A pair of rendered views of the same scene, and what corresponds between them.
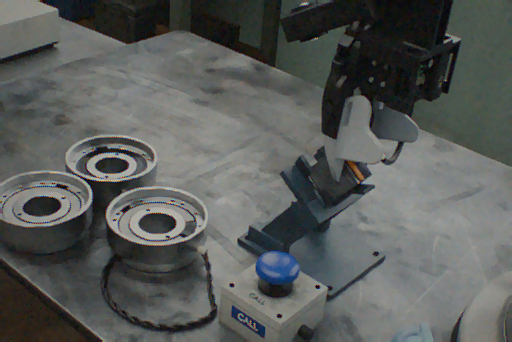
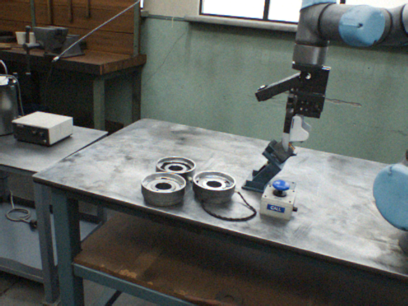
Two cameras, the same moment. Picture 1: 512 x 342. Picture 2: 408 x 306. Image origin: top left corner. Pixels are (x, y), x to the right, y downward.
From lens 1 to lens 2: 44 cm
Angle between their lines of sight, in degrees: 20
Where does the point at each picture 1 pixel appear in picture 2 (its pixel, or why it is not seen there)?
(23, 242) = (166, 200)
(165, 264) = (227, 197)
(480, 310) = not seen: outside the picture
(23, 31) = (59, 129)
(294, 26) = (262, 94)
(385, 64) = (308, 101)
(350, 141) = (294, 134)
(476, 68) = (240, 127)
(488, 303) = not seen: outside the picture
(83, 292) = (201, 214)
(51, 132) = (129, 162)
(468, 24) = (234, 108)
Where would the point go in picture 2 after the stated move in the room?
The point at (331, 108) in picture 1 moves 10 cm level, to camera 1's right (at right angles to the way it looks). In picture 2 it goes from (289, 121) to (325, 120)
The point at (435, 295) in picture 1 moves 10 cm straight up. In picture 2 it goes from (321, 192) to (329, 157)
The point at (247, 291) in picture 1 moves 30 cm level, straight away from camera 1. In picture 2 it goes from (272, 197) to (226, 148)
